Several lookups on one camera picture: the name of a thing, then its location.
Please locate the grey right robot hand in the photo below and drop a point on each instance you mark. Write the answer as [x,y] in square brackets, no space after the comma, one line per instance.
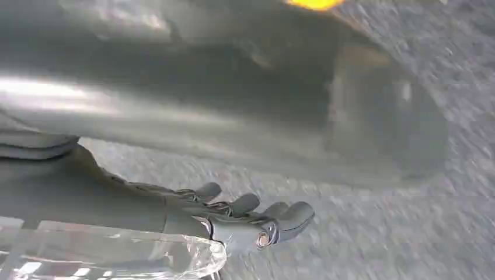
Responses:
[96,201]

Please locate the ribbed grey right arm sleeve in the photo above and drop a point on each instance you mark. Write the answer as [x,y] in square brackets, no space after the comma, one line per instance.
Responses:
[31,145]

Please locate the dark grey robot leg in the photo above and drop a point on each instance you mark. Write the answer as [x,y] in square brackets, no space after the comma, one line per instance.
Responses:
[232,96]

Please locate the yellow object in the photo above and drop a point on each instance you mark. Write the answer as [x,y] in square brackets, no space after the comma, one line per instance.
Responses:
[314,3]

